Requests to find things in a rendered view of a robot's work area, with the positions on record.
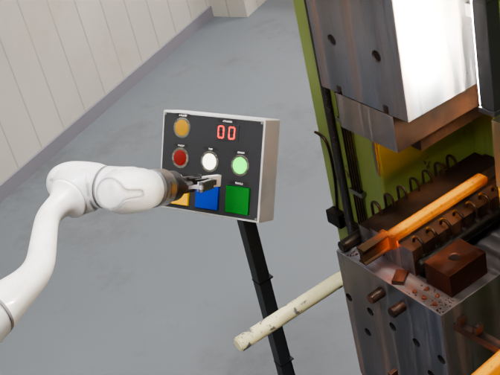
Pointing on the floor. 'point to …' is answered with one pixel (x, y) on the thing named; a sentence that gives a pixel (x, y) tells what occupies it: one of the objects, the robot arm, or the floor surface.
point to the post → (264, 292)
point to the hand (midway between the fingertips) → (211, 181)
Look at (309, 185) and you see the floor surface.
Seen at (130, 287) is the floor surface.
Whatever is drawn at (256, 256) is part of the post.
